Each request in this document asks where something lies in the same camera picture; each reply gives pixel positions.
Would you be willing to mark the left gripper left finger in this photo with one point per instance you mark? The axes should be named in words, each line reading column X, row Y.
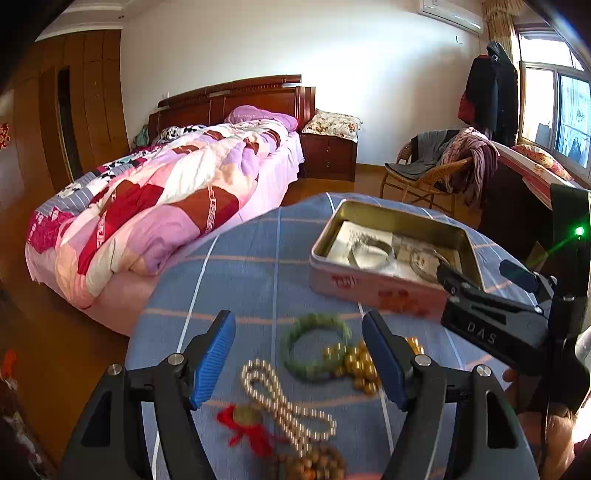
column 181, row 384

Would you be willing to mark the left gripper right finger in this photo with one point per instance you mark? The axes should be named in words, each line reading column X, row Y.
column 418, row 385

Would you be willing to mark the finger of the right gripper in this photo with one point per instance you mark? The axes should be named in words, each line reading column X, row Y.
column 457, row 285
column 531, row 282

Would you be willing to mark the red knot coin charm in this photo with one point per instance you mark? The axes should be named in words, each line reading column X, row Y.
column 245, row 422

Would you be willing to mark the silver bangle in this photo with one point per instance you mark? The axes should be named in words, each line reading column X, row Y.
column 370, row 253

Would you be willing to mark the person's right hand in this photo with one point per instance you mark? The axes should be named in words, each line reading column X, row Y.
column 551, row 440

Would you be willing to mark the pink metal tin box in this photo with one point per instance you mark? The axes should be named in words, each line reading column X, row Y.
column 380, row 291

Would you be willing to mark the dark desk with red cover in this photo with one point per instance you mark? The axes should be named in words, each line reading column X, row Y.
column 515, row 204

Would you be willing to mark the wicker chair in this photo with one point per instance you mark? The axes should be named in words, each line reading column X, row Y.
column 428, row 186

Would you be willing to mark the purple striped scarf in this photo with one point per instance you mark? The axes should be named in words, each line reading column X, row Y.
column 471, row 143

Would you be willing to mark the blue plaid tablecloth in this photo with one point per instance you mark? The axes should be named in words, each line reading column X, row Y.
column 259, row 271

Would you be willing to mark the grey clothing on chair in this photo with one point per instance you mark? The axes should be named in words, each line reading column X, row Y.
column 426, row 151

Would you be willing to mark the bed with patchwork quilt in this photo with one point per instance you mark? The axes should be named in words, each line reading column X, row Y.
column 103, row 242

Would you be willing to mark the wooden nightstand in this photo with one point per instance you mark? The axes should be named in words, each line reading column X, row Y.
column 329, row 157

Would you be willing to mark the dark hanging jacket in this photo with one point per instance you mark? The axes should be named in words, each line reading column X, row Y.
column 490, row 100

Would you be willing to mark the floral cushion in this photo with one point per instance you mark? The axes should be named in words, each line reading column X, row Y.
column 336, row 125

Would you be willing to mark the window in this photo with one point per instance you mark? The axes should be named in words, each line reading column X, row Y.
column 555, row 98

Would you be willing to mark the white air conditioner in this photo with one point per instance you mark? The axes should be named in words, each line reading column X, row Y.
column 450, row 13

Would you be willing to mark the purple pillow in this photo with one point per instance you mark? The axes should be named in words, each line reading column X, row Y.
column 246, row 113

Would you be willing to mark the wooden headboard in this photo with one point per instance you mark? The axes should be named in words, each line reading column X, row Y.
column 210, row 105

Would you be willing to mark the wooden wardrobe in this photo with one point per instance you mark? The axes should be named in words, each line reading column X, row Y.
column 61, row 114

